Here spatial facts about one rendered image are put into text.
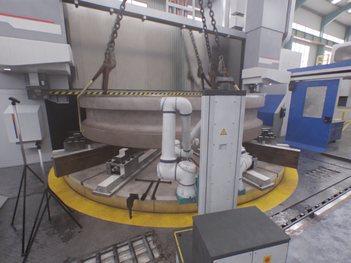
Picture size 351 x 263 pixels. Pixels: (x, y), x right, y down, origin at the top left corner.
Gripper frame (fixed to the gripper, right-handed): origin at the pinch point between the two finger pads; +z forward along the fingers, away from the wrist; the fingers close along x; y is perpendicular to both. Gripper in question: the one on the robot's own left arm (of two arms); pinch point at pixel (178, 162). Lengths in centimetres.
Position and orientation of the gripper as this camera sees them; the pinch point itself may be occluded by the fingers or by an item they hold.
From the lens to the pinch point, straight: 209.4
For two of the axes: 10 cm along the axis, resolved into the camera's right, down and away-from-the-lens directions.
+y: -1.1, -5.8, 8.1
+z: 0.8, 8.1, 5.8
